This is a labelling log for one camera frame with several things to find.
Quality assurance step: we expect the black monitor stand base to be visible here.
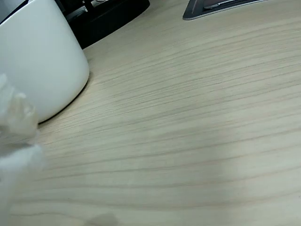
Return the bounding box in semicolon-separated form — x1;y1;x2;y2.
54;0;151;49

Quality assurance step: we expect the dark mat with pale border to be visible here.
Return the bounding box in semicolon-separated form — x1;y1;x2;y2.
182;0;271;21

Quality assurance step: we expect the white mug black handle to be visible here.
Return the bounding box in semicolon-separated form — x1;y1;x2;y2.
0;0;91;124

